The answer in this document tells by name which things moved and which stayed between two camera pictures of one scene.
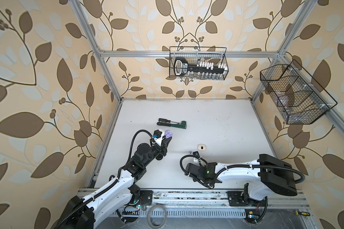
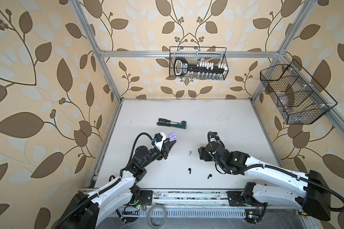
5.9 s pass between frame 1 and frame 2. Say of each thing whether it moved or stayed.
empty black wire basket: stayed
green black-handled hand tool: stayed
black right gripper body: moved
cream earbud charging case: stayed
